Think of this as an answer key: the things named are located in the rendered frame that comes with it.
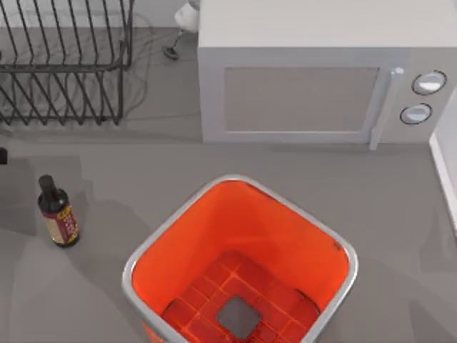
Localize orange bin with grey rim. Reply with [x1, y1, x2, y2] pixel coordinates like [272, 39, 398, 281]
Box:
[121, 174, 359, 343]

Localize microwave oven door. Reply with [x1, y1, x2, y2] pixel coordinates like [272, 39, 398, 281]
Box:
[199, 46, 411, 144]

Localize pale microwave oven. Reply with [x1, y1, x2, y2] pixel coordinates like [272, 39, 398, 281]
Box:
[197, 0, 457, 151]

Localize dark brown bottle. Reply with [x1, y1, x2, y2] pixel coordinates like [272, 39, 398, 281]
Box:
[37, 174, 81, 249]

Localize small microwave knob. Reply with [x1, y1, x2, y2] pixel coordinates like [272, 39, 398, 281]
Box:
[399, 102, 433, 126]

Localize large microwave knob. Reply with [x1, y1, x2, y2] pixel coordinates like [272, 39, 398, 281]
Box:
[411, 70, 448, 96]

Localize microwave door handle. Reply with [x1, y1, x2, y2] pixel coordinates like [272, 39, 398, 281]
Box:
[368, 66, 405, 151]

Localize dark wire dish rack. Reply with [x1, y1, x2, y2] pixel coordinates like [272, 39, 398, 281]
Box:
[0, 0, 136, 126]

